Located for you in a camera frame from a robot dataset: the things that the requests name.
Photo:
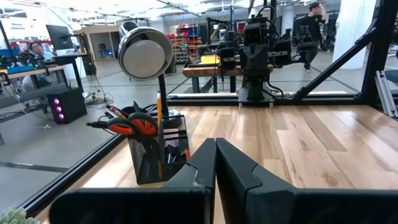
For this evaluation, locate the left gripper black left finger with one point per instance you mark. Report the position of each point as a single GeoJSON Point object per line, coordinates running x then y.
{"type": "Point", "coordinates": [199, 168]}

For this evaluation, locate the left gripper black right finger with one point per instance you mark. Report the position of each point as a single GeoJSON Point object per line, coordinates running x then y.
{"type": "Point", "coordinates": [233, 174]}

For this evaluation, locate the black mesh desk organizer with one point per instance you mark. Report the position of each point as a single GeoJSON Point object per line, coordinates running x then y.
{"type": "Point", "coordinates": [146, 161]}

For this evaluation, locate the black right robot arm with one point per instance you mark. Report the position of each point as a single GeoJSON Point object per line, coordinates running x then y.
{"type": "Point", "coordinates": [256, 90]}

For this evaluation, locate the black office desk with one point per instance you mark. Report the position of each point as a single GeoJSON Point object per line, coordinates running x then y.
{"type": "Point", "coordinates": [65, 59]}

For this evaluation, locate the wooden workbench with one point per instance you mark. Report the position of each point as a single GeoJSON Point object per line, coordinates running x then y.
{"type": "Point", "coordinates": [205, 71]}

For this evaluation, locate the person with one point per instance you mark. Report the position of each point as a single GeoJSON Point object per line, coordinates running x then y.
{"type": "Point", "coordinates": [37, 49]}
{"type": "Point", "coordinates": [312, 28]}

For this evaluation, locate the parts bin shelf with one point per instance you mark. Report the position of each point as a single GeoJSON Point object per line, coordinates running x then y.
{"type": "Point", "coordinates": [183, 43]}

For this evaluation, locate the black gooseneck desk lamp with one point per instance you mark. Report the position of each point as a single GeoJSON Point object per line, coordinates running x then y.
{"type": "Point", "coordinates": [144, 57]}

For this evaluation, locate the silver aluminium extrusion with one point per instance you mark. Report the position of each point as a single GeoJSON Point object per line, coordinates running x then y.
{"type": "Point", "coordinates": [387, 96]}

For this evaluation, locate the black computer tower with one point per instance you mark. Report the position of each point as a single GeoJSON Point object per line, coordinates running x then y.
{"type": "Point", "coordinates": [73, 105]}

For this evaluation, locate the green potted plant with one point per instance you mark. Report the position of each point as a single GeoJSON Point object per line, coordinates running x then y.
{"type": "Point", "coordinates": [15, 217]}

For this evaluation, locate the black computer monitor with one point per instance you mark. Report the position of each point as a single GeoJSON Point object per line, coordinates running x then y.
{"type": "Point", "coordinates": [59, 37]}

